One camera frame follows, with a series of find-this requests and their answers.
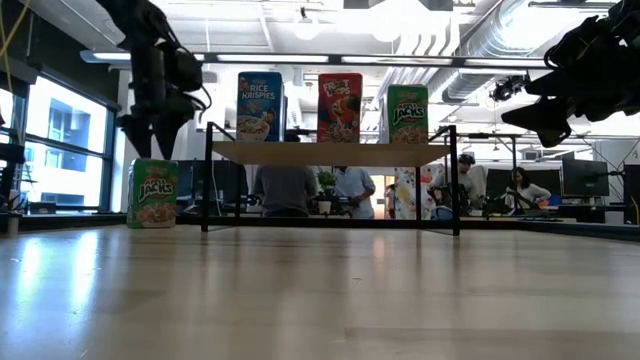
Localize person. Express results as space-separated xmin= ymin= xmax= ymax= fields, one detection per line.
xmin=504 ymin=166 xmax=553 ymax=211
xmin=333 ymin=166 xmax=377 ymax=220
xmin=429 ymin=153 xmax=476 ymax=219
xmin=252 ymin=165 xmax=318 ymax=219

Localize wooden shelf with black legs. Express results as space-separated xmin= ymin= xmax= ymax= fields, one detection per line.
xmin=201 ymin=121 xmax=461 ymax=237

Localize black ceiling track lights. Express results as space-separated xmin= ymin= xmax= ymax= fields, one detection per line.
xmin=488 ymin=74 xmax=526 ymax=104

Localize black aluminium rig frame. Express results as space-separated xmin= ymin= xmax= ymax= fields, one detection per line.
xmin=0 ymin=212 xmax=640 ymax=244

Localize blue Rice Krispies cereal box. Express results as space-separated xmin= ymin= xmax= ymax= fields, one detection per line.
xmin=236 ymin=70 xmax=285 ymax=143

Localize long ceiling light strip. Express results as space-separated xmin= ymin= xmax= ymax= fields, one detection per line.
xmin=79 ymin=48 xmax=551 ymax=72

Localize green Apple Jacks cereal box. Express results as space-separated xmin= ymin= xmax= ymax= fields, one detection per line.
xmin=379 ymin=83 xmax=430 ymax=146
xmin=126 ymin=158 xmax=180 ymax=230

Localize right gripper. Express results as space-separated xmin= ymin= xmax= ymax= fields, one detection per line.
xmin=500 ymin=13 xmax=640 ymax=149

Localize dark background monitor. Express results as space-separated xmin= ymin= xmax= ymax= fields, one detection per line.
xmin=175 ymin=158 xmax=250 ymax=207

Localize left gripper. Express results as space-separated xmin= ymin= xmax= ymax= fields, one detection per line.
xmin=118 ymin=42 xmax=201 ymax=162

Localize green plant in white pot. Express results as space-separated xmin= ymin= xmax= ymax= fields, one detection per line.
xmin=316 ymin=169 xmax=339 ymax=216

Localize large office window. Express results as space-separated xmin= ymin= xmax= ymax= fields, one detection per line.
xmin=0 ymin=74 xmax=121 ymax=214

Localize red Froot Loops cereal box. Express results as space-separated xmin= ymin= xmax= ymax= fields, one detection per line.
xmin=316 ymin=72 xmax=364 ymax=145

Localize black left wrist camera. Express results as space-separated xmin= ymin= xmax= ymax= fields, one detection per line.
xmin=171 ymin=45 xmax=205 ymax=95

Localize colourful printed banner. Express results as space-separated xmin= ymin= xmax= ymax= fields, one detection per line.
xmin=393 ymin=167 xmax=431 ymax=220

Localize black desk equipment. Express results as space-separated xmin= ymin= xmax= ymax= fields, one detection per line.
xmin=0 ymin=107 xmax=56 ymax=236

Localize round white pendant lamp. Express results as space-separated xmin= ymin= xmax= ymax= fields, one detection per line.
xmin=292 ymin=9 xmax=321 ymax=42

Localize black computer monitor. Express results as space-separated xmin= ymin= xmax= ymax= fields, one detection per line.
xmin=562 ymin=158 xmax=611 ymax=199
xmin=623 ymin=163 xmax=640 ymax=225

